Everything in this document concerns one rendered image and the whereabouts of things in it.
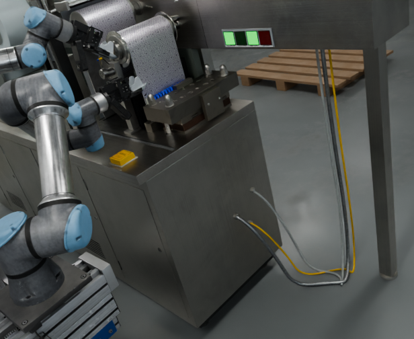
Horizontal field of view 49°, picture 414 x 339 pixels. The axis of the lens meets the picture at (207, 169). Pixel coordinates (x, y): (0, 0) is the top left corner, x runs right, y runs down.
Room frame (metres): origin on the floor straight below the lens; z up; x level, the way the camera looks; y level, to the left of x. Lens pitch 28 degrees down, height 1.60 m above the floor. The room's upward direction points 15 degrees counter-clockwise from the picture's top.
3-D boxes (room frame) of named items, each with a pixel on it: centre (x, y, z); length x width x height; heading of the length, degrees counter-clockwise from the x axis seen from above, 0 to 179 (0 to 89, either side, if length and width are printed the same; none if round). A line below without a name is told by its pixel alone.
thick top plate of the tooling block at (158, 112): (1.81, -0.02, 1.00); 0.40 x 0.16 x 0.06; 128
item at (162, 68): (1.88, 0.08, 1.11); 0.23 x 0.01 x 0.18; 128
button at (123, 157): (1.58, 0.30, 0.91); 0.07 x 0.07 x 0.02; 38
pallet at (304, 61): (4.48, -1.29, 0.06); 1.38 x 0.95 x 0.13; 36
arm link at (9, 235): (1.06, 0.55, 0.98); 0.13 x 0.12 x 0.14; 87
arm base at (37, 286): (1.06, 0.56, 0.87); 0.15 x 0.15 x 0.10
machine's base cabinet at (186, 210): (2.62, 0.76, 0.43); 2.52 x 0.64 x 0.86; 38
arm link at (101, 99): (1.69, 0.33, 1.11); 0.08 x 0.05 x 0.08; 38
